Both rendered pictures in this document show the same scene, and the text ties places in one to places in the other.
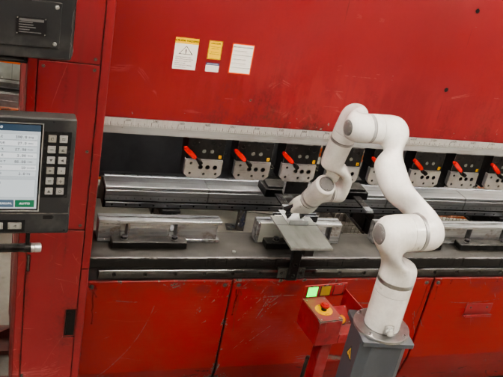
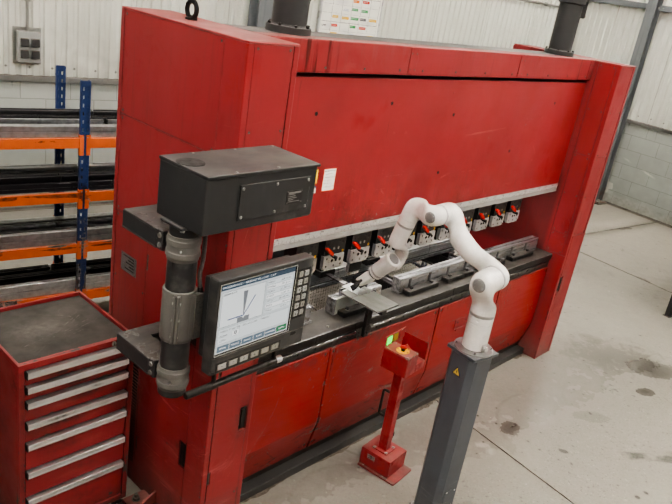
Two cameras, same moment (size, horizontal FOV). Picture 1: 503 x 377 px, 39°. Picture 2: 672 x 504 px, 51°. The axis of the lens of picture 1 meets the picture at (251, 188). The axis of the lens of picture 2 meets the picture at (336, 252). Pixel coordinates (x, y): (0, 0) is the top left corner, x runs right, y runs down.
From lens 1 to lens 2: 159 cm
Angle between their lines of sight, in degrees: 25
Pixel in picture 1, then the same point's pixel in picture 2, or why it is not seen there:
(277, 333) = (354, 380)
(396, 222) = (489, 275)
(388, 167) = (465, 239)
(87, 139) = not seen: hidden behind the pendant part
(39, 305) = (224, 410)
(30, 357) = (216, 456)
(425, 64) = (427, 157)
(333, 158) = (402, 240)
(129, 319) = (267, 402)
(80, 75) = not seen: hidden behind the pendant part
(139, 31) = not seen: hidden behind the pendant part
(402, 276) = (492, 309)
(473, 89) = (451, 168)
